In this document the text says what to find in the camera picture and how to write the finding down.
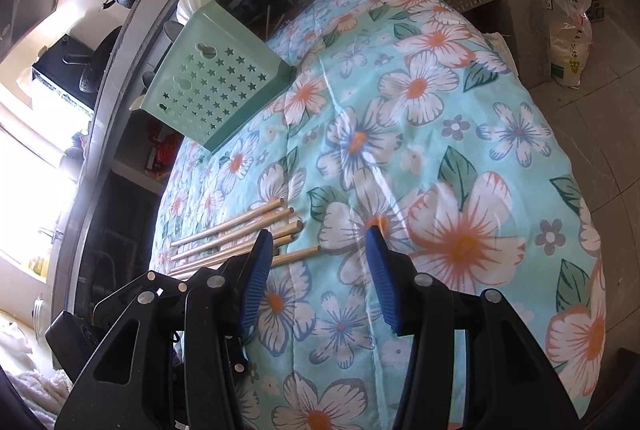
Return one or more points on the black countertop appliance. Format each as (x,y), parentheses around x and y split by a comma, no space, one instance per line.
(55,73)

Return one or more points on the bundle of wooden chopsticks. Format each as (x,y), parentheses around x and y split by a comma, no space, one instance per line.
(240,222)

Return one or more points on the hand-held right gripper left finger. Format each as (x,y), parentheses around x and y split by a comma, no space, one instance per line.
(257,282)

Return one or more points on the white fluffy rug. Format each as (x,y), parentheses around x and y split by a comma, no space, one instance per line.
(30,385)

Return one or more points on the floral turquoise blanket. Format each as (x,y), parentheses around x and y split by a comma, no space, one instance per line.
(450,135)

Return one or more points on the green star-perforated utensil holder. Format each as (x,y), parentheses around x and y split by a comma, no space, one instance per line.
(215,85)

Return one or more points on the rice bag in plastic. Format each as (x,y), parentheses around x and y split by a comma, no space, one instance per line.
(570,20)

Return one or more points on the black wok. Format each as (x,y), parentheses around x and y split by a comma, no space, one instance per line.
(97,60)

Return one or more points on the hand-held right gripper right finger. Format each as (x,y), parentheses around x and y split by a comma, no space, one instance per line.
(380,275)

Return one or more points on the red snack packet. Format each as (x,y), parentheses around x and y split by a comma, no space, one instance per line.
(160,150)

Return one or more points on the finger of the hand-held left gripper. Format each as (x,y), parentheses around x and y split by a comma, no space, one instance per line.
(127,292)

